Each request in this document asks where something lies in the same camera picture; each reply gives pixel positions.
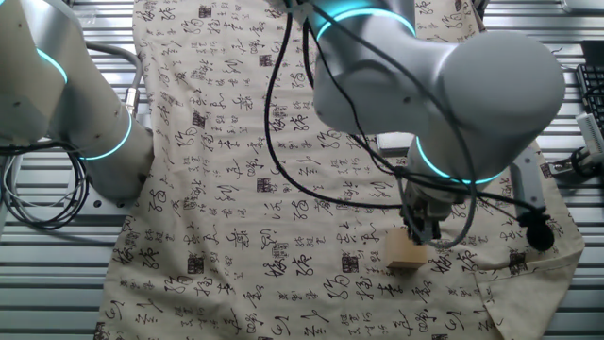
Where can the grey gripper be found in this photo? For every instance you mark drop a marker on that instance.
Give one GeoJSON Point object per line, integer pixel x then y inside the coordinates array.
{"type": "Point", "coordinates": [431, 203]}

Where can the light wooden block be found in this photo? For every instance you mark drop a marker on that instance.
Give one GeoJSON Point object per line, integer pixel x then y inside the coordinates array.
{"type": "Point", "coordinates": [401, 255]}

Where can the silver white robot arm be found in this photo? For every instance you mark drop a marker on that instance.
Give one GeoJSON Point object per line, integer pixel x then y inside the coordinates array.
{"type": "Point", "coordinates": [495, 85]}

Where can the silver digital pocket scale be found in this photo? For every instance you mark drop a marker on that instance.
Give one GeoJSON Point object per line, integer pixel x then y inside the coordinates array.
{"type": "Point", "coordinates": [394, 144]}

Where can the calligraphy print beige tablecloth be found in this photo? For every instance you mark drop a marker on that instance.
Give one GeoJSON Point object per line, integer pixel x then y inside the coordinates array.
{"type": "Point", "coordinates": [236, 212]}

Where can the white perforated box device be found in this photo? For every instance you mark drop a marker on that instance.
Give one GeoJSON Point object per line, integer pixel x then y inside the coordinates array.
{"type": "Point", "coordinates": [592, 132]}

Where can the black keyboard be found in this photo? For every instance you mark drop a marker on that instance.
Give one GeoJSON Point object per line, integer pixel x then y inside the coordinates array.
{"type": "Point", "coordinates": [593, 90]}

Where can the black monitor box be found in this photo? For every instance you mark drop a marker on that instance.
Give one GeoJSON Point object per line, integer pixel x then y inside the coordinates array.
{"type": "Point", "coordinates": [593, 52]}

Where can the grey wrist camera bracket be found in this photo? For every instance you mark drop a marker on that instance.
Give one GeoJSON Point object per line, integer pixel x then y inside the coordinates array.
{"type": "Point", "coordinates": [526, 184]}

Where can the black round camera plug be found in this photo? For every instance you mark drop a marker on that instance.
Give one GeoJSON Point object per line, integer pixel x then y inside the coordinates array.
{"type": "Point", "coordinates": [540, 233]}

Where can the black clamp camera stand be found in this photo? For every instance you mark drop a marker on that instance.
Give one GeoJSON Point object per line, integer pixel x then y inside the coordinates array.
{"type": "Point", "coordinates": [578, 163]}

